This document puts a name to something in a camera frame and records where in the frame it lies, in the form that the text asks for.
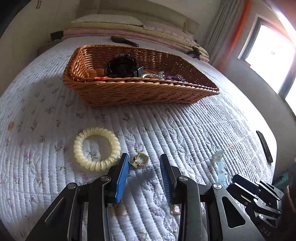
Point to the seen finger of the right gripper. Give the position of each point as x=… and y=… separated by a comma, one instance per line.
x=245, y=183
x=242, y=195

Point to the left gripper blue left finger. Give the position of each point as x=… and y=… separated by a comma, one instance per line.
x=118, y=174

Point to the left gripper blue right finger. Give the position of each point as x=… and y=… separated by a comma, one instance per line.
x=170, y=175

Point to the gold heart earring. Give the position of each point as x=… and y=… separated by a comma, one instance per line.
x=140, y=160

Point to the clear plastic hair clip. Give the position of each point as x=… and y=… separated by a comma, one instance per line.
x=217, y=160

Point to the white quilted bedspread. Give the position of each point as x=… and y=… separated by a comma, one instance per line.
x=40, y=119

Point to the red small hair clip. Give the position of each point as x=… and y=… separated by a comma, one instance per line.
x=100, y=78

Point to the orange wicker basket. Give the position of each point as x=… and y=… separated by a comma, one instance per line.
x=167, y=78

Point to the black round watch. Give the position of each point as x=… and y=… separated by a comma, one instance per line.
x=123, y=66

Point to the black small tripod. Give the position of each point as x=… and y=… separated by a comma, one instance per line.
x=194, y=53

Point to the brown hair brush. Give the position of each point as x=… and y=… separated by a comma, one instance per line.
x=122, y=40

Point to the window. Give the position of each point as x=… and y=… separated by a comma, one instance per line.
x=270, y=53

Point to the beige folded quilt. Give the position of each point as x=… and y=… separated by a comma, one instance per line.
x=117, y=26

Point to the pink folded quilt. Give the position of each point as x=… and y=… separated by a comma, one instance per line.
x=148, y=36

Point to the bedside table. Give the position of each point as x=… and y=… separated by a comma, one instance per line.
x=48, y=46

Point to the beige padded headboard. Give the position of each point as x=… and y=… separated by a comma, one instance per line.
x=141, y=10

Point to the striped curtain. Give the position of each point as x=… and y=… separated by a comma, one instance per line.
x=225, y=31

